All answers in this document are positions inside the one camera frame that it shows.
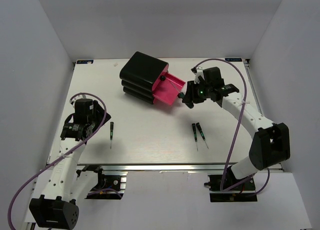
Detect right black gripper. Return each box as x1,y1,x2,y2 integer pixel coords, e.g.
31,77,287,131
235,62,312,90
182,80,212,104

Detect pink drawer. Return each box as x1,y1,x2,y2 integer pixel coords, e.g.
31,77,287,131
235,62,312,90
155,70,168,84
152,73,186,105

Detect small green precision screwdriver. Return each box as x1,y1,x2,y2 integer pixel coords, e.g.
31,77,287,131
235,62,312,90
109,121,114,149

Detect black drawer cabinet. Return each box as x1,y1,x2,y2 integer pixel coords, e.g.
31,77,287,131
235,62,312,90
119,51,169,104

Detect large green handled screwdriver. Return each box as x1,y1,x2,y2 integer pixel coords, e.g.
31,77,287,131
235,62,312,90
170,82,185,99

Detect pink top drawer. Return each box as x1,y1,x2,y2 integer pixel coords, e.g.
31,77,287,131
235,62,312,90
155,70,168,84

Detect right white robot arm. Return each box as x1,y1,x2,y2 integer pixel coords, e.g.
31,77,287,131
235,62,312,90
182,67,290,190

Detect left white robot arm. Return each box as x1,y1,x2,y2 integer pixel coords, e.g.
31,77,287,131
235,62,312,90
29,98,111,230

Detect blue label sticker right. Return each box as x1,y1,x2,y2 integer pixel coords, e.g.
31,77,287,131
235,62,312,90
225,58,243,62

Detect blue label sticker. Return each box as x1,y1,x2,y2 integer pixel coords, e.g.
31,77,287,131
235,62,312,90
225,58,243,62
76,60,94,64

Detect blue label sticker left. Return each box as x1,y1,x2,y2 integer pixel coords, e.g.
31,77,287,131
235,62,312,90
76,60,94,64

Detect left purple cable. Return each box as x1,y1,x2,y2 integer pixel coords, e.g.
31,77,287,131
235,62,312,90
7,92,123,230

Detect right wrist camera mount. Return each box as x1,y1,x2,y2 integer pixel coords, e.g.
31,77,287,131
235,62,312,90
191,66,204,84

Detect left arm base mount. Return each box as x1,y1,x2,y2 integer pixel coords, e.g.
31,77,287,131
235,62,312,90
76,165,127,200

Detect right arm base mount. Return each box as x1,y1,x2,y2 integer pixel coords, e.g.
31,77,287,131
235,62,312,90
203,173,258,203

